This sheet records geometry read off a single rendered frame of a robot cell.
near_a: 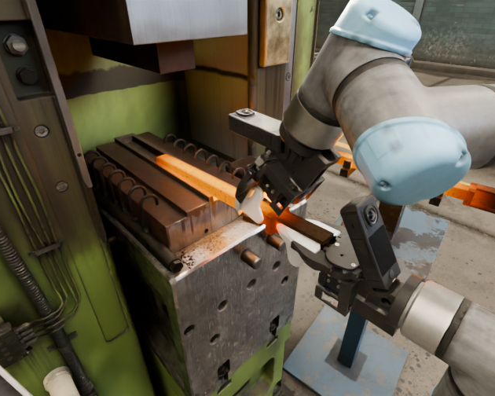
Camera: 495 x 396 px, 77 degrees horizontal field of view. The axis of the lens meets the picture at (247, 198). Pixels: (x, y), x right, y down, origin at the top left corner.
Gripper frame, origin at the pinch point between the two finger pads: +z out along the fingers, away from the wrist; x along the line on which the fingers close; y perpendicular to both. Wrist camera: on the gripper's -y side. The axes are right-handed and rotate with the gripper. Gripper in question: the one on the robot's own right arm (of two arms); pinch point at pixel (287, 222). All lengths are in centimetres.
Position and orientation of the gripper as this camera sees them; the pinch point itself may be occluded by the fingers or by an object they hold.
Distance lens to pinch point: 50.4
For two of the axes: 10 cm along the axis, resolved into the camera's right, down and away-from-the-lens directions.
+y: 0.2, 8.5, 5.3
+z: -6.9, -3.7, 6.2
